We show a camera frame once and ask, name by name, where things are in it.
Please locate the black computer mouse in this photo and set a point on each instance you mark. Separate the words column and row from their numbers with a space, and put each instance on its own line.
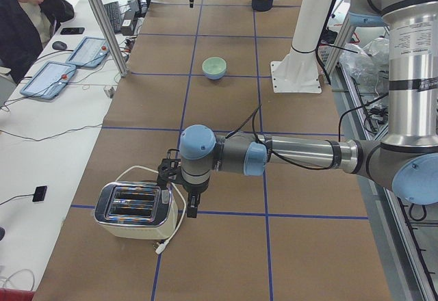
column 59, row 46

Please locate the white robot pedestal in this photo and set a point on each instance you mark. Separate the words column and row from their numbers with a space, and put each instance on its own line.
column 298, row 72

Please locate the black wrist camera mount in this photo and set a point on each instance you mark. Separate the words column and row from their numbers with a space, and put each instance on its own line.
column 169, row 170

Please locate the aluminium frame post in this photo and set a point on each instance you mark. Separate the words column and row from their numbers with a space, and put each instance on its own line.
column 109, row 35

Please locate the blue teach pendant far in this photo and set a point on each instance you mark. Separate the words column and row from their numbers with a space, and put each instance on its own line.
column 89, row 53

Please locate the black smartphone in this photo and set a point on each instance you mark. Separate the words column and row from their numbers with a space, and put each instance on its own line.
column 72, row 30

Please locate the black keyboard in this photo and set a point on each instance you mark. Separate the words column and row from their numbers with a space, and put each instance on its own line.
column 112, row 10

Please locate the blue teach pendant near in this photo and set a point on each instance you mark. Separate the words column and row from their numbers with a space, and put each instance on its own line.
column 49, row 81

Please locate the seated person in black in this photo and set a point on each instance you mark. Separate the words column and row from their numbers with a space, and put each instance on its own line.
column 26, row 28

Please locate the blue bowl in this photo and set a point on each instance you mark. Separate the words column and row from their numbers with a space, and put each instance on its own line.
column 214, row 76

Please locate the blue teach pendant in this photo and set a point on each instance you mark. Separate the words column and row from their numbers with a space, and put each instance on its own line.
column 49, row 81
column 89, row 53

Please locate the cream toaster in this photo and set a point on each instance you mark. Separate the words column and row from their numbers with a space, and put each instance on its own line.
column 137, row 210

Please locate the green bowl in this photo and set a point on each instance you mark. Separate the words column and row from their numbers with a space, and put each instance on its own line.
column 214, row 64

